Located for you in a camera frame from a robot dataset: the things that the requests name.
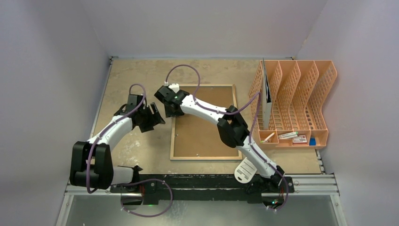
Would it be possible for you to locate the orange plastic file organizer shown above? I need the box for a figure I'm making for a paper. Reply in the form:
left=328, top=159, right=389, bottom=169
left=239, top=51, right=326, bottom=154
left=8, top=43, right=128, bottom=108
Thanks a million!
left=248, top=60, right=337, bottom=150

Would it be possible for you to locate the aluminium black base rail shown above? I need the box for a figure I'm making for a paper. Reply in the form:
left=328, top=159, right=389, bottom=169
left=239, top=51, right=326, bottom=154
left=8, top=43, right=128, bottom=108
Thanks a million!
left=64, top=173, right=340, bottom=207

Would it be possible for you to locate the white marker pen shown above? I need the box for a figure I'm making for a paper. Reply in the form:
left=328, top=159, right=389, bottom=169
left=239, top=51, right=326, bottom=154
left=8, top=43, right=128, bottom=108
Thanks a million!
left=278, top=131, right=298, bottom=139
left=261, top=132, right=275, bottom=143

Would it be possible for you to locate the brown cardboard backing board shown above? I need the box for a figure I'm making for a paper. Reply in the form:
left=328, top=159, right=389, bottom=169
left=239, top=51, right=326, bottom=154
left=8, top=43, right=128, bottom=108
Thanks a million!
left=173, top=87, right=239, bottom=158

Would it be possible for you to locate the small blue block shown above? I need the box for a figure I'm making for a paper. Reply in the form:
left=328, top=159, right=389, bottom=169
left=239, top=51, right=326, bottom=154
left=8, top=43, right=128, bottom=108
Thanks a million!
left=309, top=137, right=317, bottom=146

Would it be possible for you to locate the blue wooden picture frame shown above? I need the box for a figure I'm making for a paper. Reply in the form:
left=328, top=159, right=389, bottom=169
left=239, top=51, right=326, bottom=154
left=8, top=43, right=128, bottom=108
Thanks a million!
left=169, top=84, right=243, bottom=161

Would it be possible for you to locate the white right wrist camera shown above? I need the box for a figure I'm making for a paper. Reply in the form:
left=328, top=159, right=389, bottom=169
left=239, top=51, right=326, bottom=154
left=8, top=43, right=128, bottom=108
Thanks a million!
left=164, top=81, right=180, bottom=93

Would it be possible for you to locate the small red white box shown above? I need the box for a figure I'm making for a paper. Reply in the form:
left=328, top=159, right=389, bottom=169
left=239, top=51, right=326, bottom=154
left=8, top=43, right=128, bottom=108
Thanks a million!
left=292, top=135, right=307, bottom=144

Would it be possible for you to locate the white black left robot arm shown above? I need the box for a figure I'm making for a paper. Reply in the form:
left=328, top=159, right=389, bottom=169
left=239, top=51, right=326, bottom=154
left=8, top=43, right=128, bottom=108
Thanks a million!
left=69, top=94, right=165, bottom=193

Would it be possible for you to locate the white labelled remote tag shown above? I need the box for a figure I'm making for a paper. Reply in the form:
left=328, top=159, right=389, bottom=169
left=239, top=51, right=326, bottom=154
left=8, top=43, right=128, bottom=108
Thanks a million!
left=234, top=157, right=257, bottom=184

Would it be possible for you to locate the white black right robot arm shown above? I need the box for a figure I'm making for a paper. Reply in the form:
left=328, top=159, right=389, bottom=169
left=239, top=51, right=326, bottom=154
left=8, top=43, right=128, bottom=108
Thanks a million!
left=154, top=84, right=289, bottom=192

